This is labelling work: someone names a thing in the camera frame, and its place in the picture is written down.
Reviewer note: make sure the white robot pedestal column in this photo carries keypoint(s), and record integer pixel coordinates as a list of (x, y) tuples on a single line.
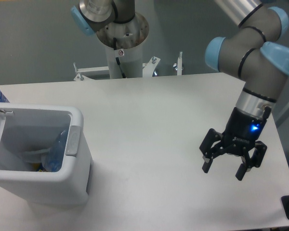
[(123, 45)]

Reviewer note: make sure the white left frame bracket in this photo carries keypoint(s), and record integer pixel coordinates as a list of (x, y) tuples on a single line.
[(91, 73)]

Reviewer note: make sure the white upright clamp bracket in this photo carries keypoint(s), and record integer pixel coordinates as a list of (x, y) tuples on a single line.
[(178, 66)]

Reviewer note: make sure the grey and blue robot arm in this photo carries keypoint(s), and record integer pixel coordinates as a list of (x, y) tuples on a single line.
[(252, 55)]

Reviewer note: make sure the white frame bracket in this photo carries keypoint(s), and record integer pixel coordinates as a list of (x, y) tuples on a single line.
[(150, 68), (91, 73)]

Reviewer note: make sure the crushed clear plastic bottle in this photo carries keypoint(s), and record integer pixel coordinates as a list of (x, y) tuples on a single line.
[(54, 158)]

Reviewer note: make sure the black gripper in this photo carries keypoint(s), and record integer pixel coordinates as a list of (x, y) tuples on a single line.
[(239, 137)]

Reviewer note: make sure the white right frame bracket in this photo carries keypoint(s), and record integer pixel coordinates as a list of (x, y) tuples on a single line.
[(150, 68)]

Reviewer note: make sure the white plastic trash can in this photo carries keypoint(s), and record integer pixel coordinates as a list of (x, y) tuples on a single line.
[(30, 127)]

